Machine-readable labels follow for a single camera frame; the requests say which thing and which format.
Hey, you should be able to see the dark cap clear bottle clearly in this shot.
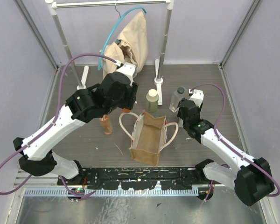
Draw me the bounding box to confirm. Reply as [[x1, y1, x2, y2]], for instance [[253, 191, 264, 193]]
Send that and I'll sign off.
[[169, 86, 188, 112]]

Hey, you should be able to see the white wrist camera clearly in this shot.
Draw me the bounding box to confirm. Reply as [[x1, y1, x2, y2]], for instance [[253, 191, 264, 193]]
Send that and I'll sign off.
[[116, 63, 136, 82], [189, 89, 204, 108]]

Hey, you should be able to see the canvas tote bag with handles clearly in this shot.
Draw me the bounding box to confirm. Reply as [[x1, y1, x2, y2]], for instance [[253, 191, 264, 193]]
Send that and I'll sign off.
[[119, 112, 179, 166]]

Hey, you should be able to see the beige cloth garment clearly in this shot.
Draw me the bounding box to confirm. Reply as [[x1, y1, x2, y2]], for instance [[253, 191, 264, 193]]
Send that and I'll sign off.
[[99, 11, 148, 80]]

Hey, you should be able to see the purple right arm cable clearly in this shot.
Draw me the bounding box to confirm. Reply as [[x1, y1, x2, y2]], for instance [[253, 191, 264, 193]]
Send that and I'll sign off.
[[190, 83, 280, 201]]

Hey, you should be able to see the white slotted cable duct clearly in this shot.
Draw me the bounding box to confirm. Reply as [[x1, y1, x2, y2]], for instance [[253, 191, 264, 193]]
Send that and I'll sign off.
[[23, 187, 199, 197]]

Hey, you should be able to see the small green led board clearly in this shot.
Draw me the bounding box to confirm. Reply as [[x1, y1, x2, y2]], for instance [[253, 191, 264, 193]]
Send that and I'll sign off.
[[70, 188, 85, 195]]

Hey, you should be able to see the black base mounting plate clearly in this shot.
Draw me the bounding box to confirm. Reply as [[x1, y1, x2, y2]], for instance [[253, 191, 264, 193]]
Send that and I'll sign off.
[[64, 167, 210, 190]]

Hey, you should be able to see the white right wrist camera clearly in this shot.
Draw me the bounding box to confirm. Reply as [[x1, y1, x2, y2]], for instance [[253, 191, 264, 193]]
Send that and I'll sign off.
[[189, 89, 204, 108]]

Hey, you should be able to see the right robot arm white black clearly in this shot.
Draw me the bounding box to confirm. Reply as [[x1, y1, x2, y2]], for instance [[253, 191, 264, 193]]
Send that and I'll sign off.
[[177, 98, 275, 206]]

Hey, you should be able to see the pink cap amber bottle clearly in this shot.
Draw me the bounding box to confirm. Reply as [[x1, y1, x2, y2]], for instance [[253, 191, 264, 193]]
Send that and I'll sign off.
[[99, 115, 112, 135]]

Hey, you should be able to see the cream lid green jar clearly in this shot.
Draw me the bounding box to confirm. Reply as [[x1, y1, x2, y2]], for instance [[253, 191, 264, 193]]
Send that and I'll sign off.
[[146, 89, 159, 113]]

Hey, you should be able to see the white bottle grey cap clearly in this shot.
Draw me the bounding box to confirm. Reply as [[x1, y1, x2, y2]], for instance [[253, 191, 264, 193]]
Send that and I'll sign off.
[[178, 118, 183, 128]]

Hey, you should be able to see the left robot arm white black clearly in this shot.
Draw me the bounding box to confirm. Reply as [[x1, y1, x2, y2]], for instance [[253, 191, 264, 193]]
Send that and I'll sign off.
[[14, 69, 138, 185]]

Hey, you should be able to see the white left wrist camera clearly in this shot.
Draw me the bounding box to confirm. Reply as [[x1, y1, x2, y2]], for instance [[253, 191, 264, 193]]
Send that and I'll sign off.
[[116, 63, 136, 82]]

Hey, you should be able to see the blue clothes hanger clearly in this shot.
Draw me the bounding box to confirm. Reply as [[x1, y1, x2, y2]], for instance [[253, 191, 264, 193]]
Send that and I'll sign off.
[[97, 7, 147, 71]]

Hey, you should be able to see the blue bottle white pump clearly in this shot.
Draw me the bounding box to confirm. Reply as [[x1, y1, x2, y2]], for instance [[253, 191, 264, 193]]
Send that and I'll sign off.
[[122, 108, 132, 113]]

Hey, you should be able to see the white metal clothes rack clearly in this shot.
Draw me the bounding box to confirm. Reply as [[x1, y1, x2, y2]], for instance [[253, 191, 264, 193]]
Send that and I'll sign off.
[[45, 0, 174, 106]]

